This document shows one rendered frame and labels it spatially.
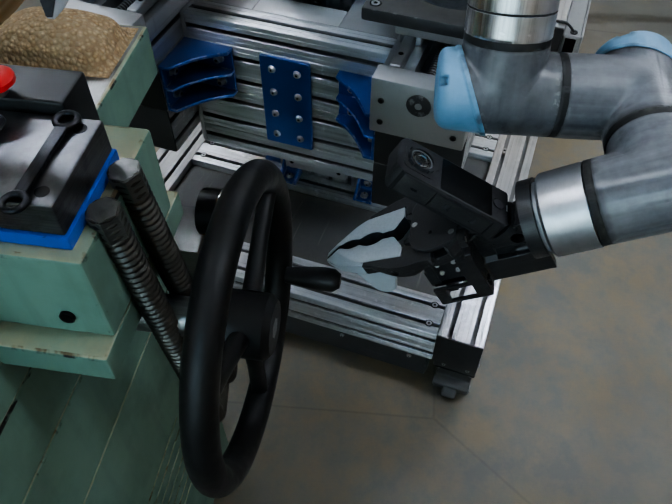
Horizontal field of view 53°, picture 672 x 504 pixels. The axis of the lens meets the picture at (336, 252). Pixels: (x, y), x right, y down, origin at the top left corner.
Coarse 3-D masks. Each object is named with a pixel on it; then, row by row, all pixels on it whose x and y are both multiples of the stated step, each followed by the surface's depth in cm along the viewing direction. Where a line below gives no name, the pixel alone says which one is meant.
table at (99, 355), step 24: (144, 48) 73; (120, 72) 68; (144, 72) 73; (96, 96) 65; (120, 96) 68; (144, 96) 74; (120, 120) 69; (168, 192) 61; (168, 216) 59; (0, 336) 51; (24, 336) 51; (48, 336) 51; (72, 336) 51; (96, 336) 51; (120, 336) 52; (0, 360) 53; (24, 360) 52; (48, 360) 51; (72, 360) 50; (96, 360) 50; (120, 360) 52
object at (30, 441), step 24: (24, 384) 57; (48, 384) 60; (72, 384) 65; (24, 408) 57; (48, 408) 61; (0, 432) 54; (24, 432) 57; (48, 432) 62; (0, 456) 54; (24, 456) 58; (0, 480) 55; (24, 480) 58
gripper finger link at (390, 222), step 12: (384, 216) 66; (396, 216) 65; (360, 228) 66; (372, 228) 65; (384, 228) 65; (396, 228) 64; (408, 228) 65; (348, 240) 66; (360, 240) 66; (372, 240) 66
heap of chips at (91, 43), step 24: (24, 24) 67; (48, 24) 67; (72, 24) 67; (96, 24) 68; (0, 48) 67; (24, 48) 66; (48, 48) 66; (72, 48) 66; (96, 48) 67; (120, 48) 69; (96, 72) 67
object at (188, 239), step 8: (184, 208) 94; (192, 208) 94; (184, 216) 93; (192, 216) 93; (184, 224) 92; (192, 224) 92; (176, 232) 91; (184, 232) 91; (192, 232) 91; (176, 240) 90; (184, 240) 90; (192, 240) 90; (200, 240) 90; (184, 248) 89; (192, 248) 89; (200, 248) 90; (184, 256) 90; (192, 256) 89; (192, 264) 91; (192, 272) 92
